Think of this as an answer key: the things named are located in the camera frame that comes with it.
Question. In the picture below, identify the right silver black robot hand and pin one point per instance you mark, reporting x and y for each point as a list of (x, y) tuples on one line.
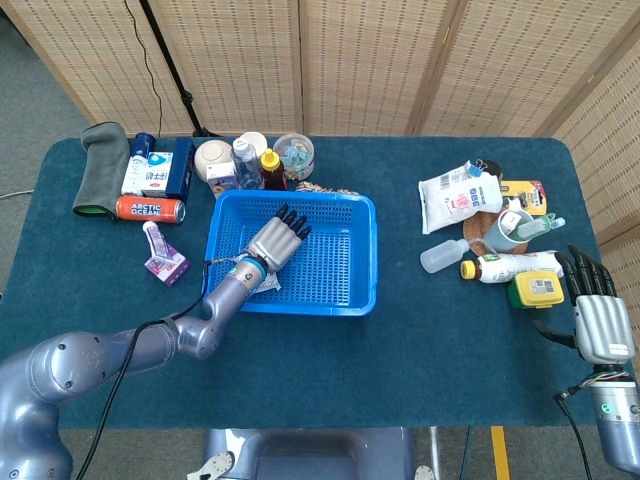
[(600, 325)]

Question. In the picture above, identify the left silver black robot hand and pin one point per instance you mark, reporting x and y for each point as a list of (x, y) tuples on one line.
[(275, 242)]

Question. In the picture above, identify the white snack packet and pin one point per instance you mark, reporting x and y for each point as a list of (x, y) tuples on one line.
[(270, 286)]

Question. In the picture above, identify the small purple box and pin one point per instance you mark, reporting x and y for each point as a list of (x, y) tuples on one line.
[(172, 272)]

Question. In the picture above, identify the purple tube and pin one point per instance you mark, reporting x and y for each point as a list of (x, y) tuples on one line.
[(160, 242)]

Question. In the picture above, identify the silver-blue robot base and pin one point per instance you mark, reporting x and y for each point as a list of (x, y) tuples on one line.
[(310, 455)]

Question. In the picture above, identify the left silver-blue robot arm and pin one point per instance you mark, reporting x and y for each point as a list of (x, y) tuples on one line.
[(75, 360)]

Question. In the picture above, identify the honey bottle yellow cap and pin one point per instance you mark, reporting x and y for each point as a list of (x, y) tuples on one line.
[(272, 172)]

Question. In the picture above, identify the clear plastic water bottle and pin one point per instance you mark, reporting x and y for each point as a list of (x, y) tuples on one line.
[(246, 167)]

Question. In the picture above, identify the white drink bottle yellow cap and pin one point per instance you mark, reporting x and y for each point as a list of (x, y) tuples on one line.
[(515, 265)]

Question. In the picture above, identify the blue plastic perforated basket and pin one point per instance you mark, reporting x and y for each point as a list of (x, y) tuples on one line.
[(330, 270)]

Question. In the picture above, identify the yellow green lidded box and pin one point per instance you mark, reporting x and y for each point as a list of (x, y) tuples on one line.
[(537, 290)]

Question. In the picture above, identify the small purple white carton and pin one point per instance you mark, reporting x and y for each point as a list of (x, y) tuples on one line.
[(222, 177)]

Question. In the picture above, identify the clear round clip container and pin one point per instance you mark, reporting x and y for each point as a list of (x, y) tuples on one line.
[(295, 152)]

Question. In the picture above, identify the white paper cup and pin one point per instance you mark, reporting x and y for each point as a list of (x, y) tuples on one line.
[(255, 140)]

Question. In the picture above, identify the cream round bowl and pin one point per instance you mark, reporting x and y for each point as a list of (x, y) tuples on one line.
[(212, 155)]

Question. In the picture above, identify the dark blue rectangular box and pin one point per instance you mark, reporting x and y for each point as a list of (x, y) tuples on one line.
[(181, 170)]

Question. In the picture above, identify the orange Arctic Ocean can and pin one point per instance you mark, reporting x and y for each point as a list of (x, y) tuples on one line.
[(147, 209)]

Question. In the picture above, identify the grey-green plastic cup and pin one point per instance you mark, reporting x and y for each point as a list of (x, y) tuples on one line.
[(497, 237)]

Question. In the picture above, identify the white blue tissue pack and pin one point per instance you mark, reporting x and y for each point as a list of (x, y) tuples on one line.
[(157, 175)]

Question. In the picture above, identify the small white box in cup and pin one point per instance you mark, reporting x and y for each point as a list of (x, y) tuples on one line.
[(510, 221)]

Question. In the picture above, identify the teal felt table cover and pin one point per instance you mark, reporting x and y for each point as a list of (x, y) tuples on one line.
[(350, 370)]

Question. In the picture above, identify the yellow snack packet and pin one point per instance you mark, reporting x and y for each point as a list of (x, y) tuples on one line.
[(527, 195)]

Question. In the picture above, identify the woven rattan coaster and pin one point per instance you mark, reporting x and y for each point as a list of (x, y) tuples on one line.
[(475, 232)]

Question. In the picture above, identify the yellow floor tape strip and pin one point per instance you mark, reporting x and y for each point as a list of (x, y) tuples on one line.
[(500, 450)]

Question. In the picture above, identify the dark blue small can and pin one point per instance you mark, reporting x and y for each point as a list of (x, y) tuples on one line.
[(144, 143)]

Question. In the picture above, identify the grey folded towel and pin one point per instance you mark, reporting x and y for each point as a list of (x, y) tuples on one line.
[(102, 170)]

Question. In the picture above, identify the white flour bag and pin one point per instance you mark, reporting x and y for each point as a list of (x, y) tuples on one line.
[(457, 200)]

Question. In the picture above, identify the black tripod stand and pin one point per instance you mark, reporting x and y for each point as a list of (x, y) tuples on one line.
[(172, 75)]

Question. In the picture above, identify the blue binder clip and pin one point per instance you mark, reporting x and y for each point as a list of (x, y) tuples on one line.
[(474, 169)]

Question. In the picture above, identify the bamboo folding screen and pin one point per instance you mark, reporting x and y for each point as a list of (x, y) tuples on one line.
[(360, 60)]

